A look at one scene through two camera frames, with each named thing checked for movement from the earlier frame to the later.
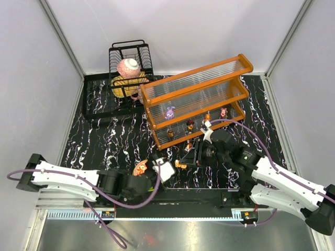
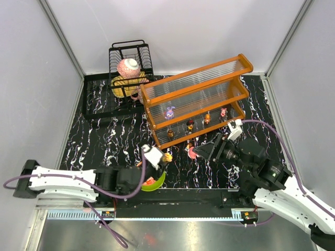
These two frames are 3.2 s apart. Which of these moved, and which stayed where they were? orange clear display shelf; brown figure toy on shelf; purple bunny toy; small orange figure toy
Moved: small orange figure toy
Stayed: orange clear display shelf; purple bunny toy; brown figure toy on shelf
